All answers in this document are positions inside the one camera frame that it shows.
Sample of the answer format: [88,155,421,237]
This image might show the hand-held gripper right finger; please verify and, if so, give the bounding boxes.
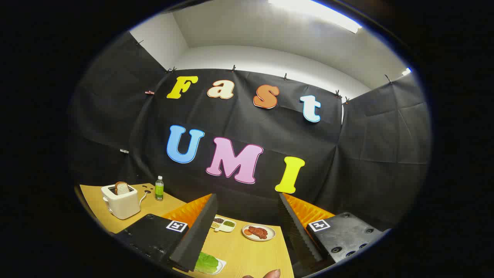
[279,192,386,273]

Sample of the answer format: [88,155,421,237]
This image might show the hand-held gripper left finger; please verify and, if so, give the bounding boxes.
[114,193,218,273]

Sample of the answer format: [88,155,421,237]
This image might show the round beige plate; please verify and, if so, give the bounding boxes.
[242,224,276,242]

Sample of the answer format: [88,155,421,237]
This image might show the white divided dish with beans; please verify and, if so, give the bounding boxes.
[210,217,237,233]

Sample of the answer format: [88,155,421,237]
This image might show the green lettuce leaf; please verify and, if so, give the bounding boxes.
[195,252,219,274]

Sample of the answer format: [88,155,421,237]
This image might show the red meat slices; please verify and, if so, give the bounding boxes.
[245,226,269,240]

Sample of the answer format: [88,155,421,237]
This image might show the white plate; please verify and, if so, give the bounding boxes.
[193,253,227,275]

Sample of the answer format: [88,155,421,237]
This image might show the white toaster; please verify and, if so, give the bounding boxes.
[101,183,141,220]

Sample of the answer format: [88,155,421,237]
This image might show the black backdrop cloth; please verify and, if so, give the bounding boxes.
[68,31,432,232]

